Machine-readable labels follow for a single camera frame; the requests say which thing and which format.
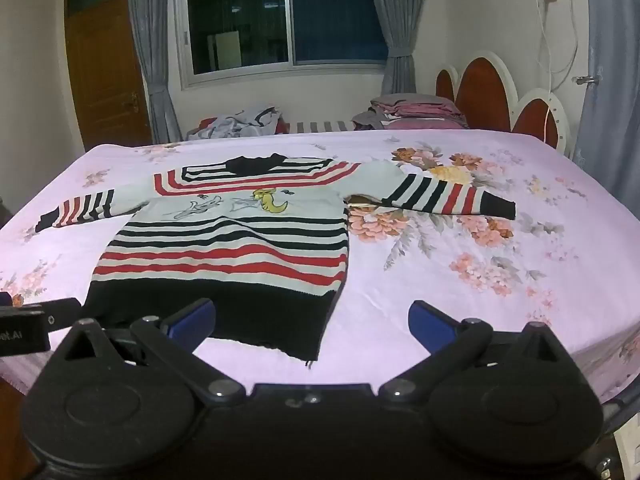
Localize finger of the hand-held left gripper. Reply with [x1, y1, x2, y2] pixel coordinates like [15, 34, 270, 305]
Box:
[44, 297, 83, 332]

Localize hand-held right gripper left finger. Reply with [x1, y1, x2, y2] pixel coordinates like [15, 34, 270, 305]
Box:
[55, 298, 247, 406]

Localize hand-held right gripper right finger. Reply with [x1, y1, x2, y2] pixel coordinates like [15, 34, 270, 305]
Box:
[378, 300, 576, 406]

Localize striped knit sweater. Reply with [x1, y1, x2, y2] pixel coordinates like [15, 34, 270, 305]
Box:
[35, 152, 517, 368]

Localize crumpled grey clothes pile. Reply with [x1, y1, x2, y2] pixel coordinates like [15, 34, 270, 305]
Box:
[186, 105, 288, 141]

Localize pink floral bed sheet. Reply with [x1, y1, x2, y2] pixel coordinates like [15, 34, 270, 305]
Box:
[0, 129, 640, 406]

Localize stack of folded bedding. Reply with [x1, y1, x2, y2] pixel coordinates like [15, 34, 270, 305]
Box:
[351, 92, 471, 131]

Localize grey striped mattress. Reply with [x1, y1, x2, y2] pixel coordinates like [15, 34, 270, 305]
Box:
[287, 119, 357, 134]

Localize white and brown headboard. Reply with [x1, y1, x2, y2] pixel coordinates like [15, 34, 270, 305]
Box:
[434, 50, 572, 153]

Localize brown wooden door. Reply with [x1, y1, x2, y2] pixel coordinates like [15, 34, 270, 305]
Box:
[64, 0, 154, 153]

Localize grey curtain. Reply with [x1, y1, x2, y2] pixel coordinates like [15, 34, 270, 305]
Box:
[125, 0, 184, 144]
[367, 0, 431, 97]

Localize sliding glass window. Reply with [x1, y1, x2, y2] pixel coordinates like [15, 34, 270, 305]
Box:
[177, 0, 393, 92]

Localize grey-blue door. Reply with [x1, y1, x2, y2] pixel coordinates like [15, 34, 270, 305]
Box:
[571, 0, 640, 173]

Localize white cable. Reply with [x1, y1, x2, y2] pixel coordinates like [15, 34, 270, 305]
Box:
[534, 0, 581, 137]

